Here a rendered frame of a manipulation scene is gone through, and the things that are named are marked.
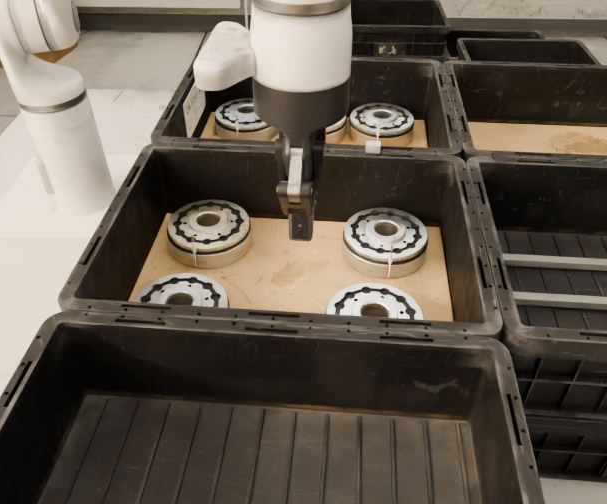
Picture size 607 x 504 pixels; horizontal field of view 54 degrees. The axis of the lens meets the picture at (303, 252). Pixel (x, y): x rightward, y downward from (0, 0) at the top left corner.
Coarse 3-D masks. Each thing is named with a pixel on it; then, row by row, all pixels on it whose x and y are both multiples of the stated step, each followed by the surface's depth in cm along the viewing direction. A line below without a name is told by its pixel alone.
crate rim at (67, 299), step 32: (352, 160) 74; (384, 160) 73; (416, 160) 73; (448, 160) 73; (128, 192) 67; (96, 256) 59; (480, 256) 59; (64, 288) 55; (480, 288) 55; (256, 320) 52; (288, 320) 52; (320, 320) 52; (352, 320) 52; (384, 320) 52; (416, 320) 52
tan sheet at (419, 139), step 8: (208, 120) 102; (416, 120) 102; (208, 128) 100; (416, 128) 100; (424, 128) 100; (208, 136) 98; (216, 136) 98; (416, 136) 98; (424, 136) 98; (408, 144) 96; (416, 144) 96; (424, 144) 96
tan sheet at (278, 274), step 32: (256, 224) 79; (320, 224) 79; (160, 256) 74; (256, 256) 74; (288, 256) 74; (320, 256) 74; (224, 288) 70; (256, 288) 70; (288, 288) 70; (320, 288) 70; (416, 288) 70; (448, 288) 70; (448, 320) 66
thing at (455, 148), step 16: (192, 64) 95; (384, 64) 96; (400, 64) 96; (416, 64) 96; (432, 64) 96; (192, 80) 91; (176, 96) 86; (448, 96) 86; (448, 112) 82; (160, 128) 79; (448, 128) 79; (224, 144) 76; (240, 144) 76; (256, 144) 76; (272, 144) 76; (336, 144) 76; (352, 144) 76; (448, 144) 77
